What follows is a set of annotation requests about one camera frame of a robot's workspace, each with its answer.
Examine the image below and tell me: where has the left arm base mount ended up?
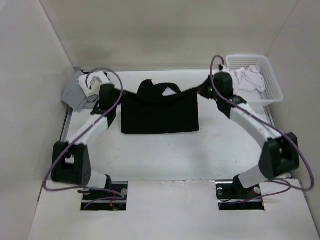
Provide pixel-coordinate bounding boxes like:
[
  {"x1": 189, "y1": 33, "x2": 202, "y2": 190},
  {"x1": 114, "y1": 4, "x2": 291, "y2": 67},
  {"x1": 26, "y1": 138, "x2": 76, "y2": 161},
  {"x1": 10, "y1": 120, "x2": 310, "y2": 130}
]
[{"x1": 78, "y1": 181, "x2": 129, "y2": 212}]

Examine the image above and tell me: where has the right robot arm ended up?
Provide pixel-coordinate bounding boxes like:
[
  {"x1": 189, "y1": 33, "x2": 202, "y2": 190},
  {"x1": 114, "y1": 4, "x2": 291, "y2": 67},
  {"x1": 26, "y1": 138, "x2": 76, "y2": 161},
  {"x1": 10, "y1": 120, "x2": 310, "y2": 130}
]
[{"x1": 196, "y1": 72, "x2": 300, "y2": 198}]

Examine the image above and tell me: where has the black tank top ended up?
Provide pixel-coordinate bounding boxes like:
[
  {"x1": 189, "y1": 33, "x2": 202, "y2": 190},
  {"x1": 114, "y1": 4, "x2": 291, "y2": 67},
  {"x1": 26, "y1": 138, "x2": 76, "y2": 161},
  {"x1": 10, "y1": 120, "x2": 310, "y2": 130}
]
[{"x1": 121, "y1": 79, "x2": 200, "y2": 135}]

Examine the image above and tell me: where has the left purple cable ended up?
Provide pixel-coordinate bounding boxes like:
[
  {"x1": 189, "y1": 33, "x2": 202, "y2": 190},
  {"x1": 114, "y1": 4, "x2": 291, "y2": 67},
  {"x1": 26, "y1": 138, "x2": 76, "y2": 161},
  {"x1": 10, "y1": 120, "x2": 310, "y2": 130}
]
[{"x1": 42, "y1": 67, "x2": 126, "y2": 211}]

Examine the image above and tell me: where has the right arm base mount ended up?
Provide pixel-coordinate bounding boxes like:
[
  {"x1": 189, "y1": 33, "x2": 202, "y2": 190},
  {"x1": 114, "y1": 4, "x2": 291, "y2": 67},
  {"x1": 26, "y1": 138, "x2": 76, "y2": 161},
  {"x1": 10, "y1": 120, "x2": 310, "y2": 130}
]
[{"x1": 215, "y1": 181, "x2": 265, "y2": 211}]

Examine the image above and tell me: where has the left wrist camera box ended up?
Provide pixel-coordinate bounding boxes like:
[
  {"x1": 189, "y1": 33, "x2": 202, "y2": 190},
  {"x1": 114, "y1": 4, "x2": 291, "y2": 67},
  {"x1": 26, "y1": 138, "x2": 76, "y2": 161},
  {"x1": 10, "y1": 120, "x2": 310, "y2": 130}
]
[{"x1": 89, "y1": 76, "x2": 103, "y2": 94}]

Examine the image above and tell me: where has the folded grey tank top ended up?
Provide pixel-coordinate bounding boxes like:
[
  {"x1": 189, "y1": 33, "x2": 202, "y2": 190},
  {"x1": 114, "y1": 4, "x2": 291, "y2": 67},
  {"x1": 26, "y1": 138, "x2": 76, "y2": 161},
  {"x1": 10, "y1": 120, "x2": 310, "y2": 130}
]
[{"x1": 61, "y1": 71, "x2": 98, "y2": 112}]

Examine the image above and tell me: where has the crumpled white garment in basket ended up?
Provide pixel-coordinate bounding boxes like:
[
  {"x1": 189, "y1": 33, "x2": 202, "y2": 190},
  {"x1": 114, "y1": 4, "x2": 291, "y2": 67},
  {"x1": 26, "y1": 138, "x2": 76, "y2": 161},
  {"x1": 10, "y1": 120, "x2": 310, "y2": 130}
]
[{"x1": 235, "y1": 65, "x2": 266, "y2": 93}]

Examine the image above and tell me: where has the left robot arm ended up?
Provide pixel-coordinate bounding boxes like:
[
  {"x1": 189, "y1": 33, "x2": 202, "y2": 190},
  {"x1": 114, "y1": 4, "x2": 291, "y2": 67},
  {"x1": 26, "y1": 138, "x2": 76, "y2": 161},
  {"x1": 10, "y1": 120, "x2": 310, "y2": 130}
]
[{"x1": 50, "y1": 83, "x2": 122, "y2": 200}]

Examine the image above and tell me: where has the white plastic mesh basket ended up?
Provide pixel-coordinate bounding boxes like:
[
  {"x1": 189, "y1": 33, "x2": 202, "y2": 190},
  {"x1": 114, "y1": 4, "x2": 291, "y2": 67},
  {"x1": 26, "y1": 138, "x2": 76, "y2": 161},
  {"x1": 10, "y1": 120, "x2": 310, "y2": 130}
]
[{"x1": 225, "y1": 54, "x2": 284, "y2": 108}]

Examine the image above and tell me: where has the folded white tank top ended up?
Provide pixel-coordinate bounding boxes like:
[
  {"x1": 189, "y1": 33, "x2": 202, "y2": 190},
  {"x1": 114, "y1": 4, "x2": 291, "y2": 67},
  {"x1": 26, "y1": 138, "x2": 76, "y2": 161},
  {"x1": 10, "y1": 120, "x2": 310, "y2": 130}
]
[{"x1": 78, "y1": 71, "x2": 110, "y2": 97}]

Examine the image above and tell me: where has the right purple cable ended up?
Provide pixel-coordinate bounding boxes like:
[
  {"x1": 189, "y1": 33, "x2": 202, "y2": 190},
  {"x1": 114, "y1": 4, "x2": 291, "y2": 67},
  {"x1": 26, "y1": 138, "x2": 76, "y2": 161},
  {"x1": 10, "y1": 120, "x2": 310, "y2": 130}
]
[{"x1": 208, "y1": 55, "x2": 315, "y2": 205}]

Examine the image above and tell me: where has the purple cable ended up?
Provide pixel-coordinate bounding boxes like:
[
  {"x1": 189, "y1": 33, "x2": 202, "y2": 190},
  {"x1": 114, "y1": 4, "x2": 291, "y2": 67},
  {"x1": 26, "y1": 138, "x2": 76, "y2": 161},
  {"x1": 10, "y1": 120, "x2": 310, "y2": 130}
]
[
  {"x1": 42, "y1": 67, "x2": 126, "y2": 211},
  {"x1": 208, "y1": 55, "x2": 315, "y2": 205}
]

